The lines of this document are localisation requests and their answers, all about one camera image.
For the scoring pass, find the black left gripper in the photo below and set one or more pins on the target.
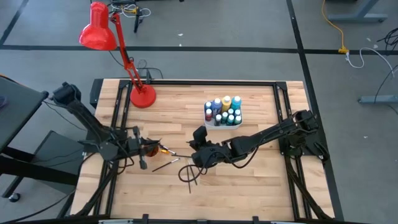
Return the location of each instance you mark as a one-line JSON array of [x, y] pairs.
[[136, 147]]

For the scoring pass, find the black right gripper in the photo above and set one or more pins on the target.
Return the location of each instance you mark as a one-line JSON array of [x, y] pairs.
[[211, 154]]

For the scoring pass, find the orange plastic cup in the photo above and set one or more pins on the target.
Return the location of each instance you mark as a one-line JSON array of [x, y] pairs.
[[152, 151]]

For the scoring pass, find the black paintbrush yellow ferrule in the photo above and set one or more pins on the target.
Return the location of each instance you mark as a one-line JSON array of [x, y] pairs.
[[164, 152]]

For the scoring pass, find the small teal paint bottle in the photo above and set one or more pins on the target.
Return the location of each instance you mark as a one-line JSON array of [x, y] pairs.
[[237, 112], [230, 119]]

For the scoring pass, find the small blue paint bottle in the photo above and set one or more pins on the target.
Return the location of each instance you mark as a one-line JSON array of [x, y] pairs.
[[208, 105]]

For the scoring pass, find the large blue paint bottle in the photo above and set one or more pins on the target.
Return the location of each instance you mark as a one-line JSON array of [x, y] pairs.
[[216, 105]]

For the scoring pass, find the large yellow paint bottle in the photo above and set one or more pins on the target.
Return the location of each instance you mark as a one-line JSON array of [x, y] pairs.
[[226, 104]]

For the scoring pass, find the large teal paint bottle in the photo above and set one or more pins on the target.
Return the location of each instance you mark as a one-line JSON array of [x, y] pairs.
[[236, 102]]

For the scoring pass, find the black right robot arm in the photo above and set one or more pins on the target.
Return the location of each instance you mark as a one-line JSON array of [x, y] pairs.
[[267, 135]]

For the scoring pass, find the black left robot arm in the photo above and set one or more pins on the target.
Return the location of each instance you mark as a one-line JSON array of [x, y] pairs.
[[84, 115]]

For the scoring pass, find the white plastic bin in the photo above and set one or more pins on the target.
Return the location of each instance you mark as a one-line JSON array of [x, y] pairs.
[[210, 125]]

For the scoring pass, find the red desk lamp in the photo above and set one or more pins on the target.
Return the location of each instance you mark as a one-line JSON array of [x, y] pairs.
[[143, 95]]

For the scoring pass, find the black plastic clamp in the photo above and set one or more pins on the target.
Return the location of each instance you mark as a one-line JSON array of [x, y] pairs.
[[148, 76]]

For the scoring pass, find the silver aluminium bar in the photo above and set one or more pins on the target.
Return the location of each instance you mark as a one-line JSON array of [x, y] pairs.
[[115, 221], [284, 222]]

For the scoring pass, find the dark grey side table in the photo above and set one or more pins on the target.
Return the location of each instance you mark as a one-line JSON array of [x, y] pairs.
[[18, 109]]

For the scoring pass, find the wooden desk grey legs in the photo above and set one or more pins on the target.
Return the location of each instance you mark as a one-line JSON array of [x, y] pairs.
[[357, 17]]

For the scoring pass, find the black aluminium table frame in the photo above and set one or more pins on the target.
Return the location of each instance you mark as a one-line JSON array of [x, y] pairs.
[[217, 82]]

